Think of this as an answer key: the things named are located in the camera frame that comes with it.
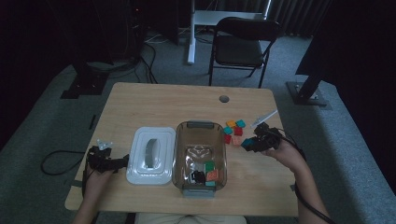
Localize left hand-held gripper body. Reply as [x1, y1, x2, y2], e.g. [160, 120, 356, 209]
[87, 138, 118, 174]

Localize dark curtain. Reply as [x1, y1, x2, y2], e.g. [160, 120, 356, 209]
[267, 0, 332, 38]

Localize black computer tower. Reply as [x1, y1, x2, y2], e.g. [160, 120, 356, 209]
[122, 0, 148, 60]

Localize white box lid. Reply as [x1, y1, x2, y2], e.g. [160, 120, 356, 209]
[125, 126, 177, 186]

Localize clear grey storage box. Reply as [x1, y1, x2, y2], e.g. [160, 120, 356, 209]
[172, 119, 228, 199]

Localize person's beige trousers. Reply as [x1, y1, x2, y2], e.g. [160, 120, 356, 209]
[134, 212, 248, 224]

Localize person's right hand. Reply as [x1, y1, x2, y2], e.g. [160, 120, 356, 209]
[262, 139, 307, 174]

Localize person's left hand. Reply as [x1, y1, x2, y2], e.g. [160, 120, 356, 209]
[82, 166, 116, 199]

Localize black metal stand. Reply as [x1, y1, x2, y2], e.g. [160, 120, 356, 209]
[60, 46, 110, 100]
[286, 62, 329, 108]

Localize white floor cable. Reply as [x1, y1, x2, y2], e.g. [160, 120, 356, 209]
[145, 32, 171, 44]

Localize black folding chair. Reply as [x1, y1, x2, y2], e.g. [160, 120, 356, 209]
[207, 17, 281, 89]

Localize black floor cable bundle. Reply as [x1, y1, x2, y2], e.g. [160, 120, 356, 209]
[88, 41, 158, 85]

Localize black and white toy car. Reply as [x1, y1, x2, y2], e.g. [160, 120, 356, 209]
[189, 170, 206, 185]

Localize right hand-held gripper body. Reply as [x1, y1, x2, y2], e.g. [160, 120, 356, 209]
[250, 109, 283, 153]

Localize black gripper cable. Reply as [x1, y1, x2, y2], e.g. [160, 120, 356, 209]
[40, 149, 92, 198]
[274, 127, 337, 224]

